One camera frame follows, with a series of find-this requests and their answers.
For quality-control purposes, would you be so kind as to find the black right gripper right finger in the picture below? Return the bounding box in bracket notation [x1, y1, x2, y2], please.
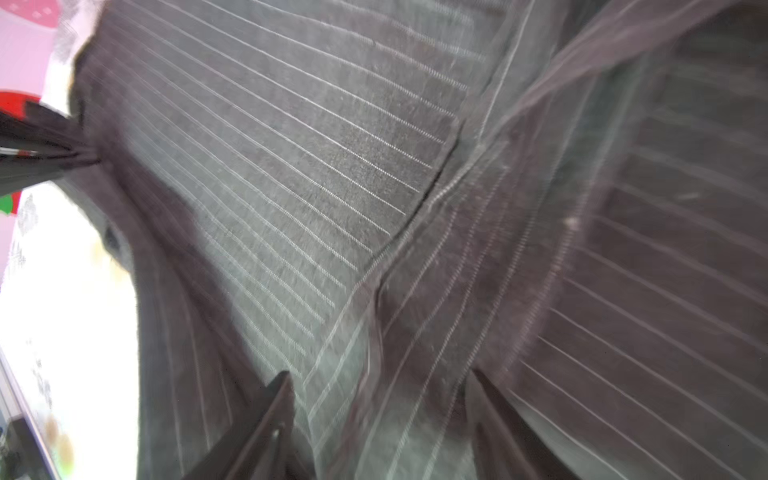
[466, 369, 578, 480]

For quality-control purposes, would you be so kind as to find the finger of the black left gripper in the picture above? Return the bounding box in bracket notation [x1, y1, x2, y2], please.
[1, 102, 100, 196]

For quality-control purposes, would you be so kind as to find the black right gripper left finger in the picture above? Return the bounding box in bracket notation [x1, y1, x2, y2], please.
[185, 371, 295, 480]

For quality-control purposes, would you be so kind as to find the dark grey pinstriped shirt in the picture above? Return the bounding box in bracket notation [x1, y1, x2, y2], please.
[65, 1, 767, 479]

